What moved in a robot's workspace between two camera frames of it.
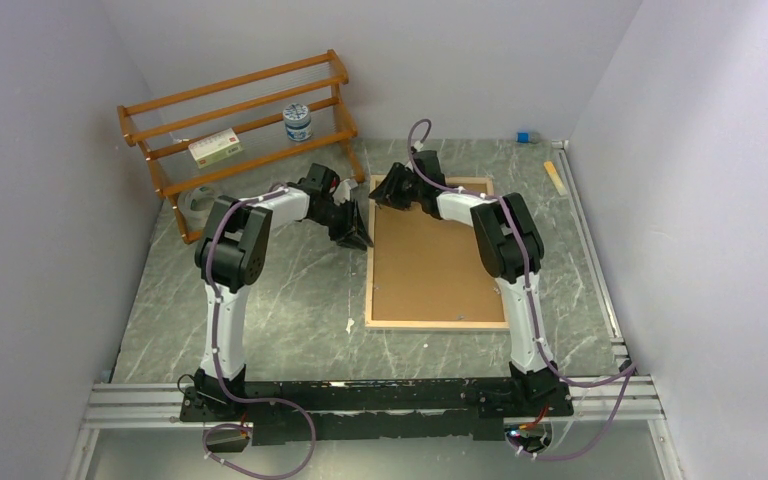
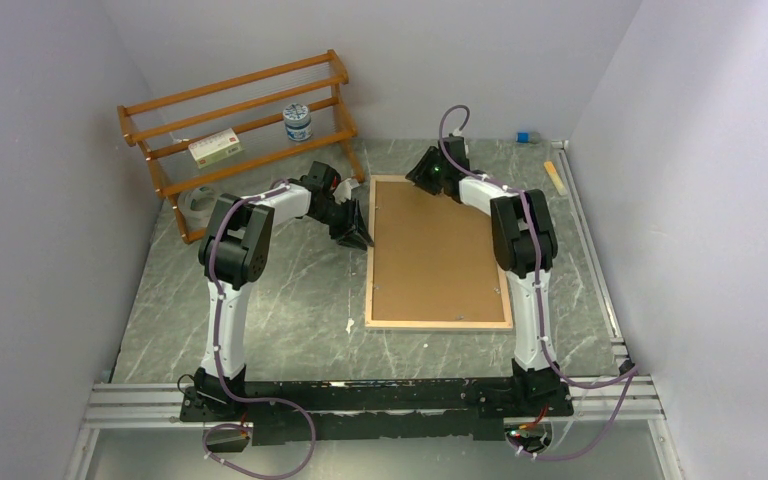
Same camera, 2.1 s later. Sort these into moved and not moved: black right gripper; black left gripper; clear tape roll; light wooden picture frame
Moved: black right gripper
Not moved: black left gripper; light wooden picture frame; clear tape roll
